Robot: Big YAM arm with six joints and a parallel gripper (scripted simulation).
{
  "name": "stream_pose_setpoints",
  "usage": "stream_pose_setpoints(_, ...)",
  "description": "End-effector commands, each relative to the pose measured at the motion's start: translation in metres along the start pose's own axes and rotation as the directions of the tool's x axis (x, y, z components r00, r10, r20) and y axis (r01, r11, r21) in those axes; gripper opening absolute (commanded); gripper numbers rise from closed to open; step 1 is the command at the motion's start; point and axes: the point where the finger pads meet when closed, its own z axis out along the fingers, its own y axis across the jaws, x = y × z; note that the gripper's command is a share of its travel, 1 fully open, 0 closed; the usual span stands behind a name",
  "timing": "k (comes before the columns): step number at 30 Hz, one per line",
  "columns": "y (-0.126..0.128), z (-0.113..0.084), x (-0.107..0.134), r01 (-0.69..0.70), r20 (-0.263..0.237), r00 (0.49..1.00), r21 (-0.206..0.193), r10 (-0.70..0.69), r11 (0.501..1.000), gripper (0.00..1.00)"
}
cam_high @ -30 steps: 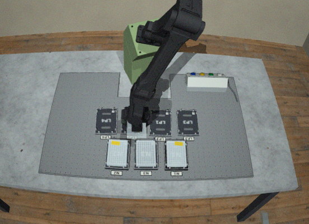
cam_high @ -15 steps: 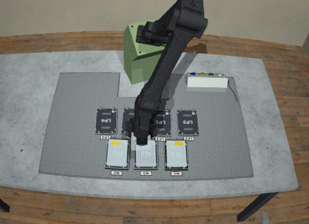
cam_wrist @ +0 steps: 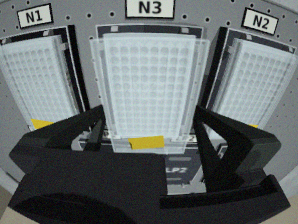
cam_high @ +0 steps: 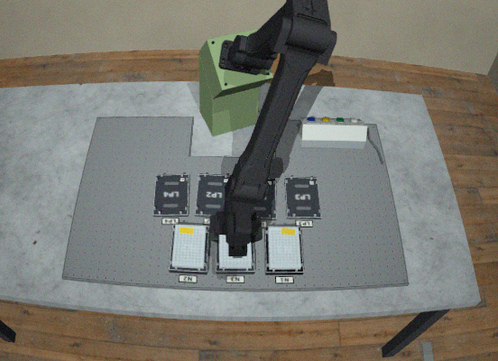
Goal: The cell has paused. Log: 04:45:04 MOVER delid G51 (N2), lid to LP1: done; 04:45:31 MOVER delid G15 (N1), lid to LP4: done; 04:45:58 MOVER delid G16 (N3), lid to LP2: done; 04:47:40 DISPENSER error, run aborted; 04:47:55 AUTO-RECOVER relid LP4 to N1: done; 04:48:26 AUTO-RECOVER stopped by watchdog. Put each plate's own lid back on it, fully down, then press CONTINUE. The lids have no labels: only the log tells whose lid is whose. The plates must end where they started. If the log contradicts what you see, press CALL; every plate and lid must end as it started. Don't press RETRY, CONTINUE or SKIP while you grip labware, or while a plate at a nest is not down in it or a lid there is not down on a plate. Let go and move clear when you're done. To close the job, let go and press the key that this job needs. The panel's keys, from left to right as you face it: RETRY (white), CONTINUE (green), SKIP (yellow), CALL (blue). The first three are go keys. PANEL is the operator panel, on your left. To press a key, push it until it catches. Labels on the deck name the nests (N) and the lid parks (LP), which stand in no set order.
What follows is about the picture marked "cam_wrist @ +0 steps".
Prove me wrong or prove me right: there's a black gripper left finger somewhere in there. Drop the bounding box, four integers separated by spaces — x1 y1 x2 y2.
18 104 106 151

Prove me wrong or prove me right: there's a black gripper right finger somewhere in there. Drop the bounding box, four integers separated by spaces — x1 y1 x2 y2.
193 104 281 192

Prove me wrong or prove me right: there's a grey flat base plate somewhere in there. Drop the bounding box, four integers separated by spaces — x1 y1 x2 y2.
0 0 298 194

